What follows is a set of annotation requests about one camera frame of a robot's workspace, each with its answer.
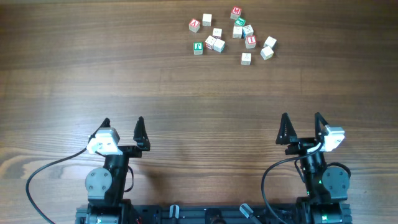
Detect camera cable black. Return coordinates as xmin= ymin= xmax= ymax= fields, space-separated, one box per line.
xmin=261 ymin=143 xmax=323 ymax=224
xmin=27 ymin=148 xmax=87 ymax=223

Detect plain block lower right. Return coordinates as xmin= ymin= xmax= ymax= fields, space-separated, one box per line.
xmin=261 ymin=46 xmax=274 ymax=60

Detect red letter A block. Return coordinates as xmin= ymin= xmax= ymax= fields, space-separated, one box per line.
xmin=188 ymin=19 xmax=201 ymax=33

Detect red edged picture block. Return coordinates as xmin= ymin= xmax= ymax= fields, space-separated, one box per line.
xmin=205 ymin=35 xmax=216 ymax=50

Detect red letter M block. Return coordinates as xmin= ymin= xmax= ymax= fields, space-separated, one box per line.
xmin=230 ymin=6 xmax=242 ymax=21

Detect plain block upper right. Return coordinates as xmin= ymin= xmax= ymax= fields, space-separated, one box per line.
xmin=263 ymin=36 xmax=277 ymax=49

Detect white picture block centre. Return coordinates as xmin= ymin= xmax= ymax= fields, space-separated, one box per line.
xmin=233 ymin=26 xmax=243 ymax=39

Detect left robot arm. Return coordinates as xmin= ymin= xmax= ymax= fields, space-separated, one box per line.
xmin=75 ymin=116 xmax=150 ymax=224

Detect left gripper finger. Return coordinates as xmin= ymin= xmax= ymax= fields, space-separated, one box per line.
xmin=133 ymin=116 xmax=150 ymax=151
xmin=93 ymin=118 xmax=111 ymax=136

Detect white block beside red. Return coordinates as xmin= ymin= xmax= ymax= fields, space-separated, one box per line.
xmin=213 ymin=39 xmax=225 ymax=53

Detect left camera cable black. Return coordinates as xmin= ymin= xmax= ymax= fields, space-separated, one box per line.
xmin=27 ymin=148 xmax=87 ymax=223

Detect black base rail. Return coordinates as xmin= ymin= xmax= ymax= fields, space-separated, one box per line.
xmin=74 ymin=203 xmax=352 ymax=224

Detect green picture block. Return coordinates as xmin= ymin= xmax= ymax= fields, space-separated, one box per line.
xmin=234 ymin=17 xmax=246 ymax=27

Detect green letter block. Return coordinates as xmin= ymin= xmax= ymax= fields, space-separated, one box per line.
xmin=193 ymin=42 xmax=203 ymax=55

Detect plain wooden block top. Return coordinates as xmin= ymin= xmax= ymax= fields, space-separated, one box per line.
xmin=202 ymin=14 xmax=212 ymax=27

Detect red letter I block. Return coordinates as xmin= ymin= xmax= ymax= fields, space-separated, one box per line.
xmin=245 ymin=35 xmax=257 ymax=49

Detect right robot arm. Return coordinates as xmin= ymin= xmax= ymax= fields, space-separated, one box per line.
xmin=275 ymin=113 xmax=353 ymax=224

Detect right camera cable black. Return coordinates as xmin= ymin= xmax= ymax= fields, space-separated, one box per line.
xmin=261 ymin=143 xmax=323 ymax=224

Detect small white picture block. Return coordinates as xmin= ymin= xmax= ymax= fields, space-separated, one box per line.
xmin=212 ymin=28 xmax=223 ymax=39

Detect blue edged block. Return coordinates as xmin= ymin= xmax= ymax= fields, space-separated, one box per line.
xmin=243 ymin=25 xmax=254 ymax=39

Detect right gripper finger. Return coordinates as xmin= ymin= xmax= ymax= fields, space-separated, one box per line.
xmin=275 ymin=113 xmax=298 ymax=145
xmin=315 ymin=112 xmax=328 ymax=140

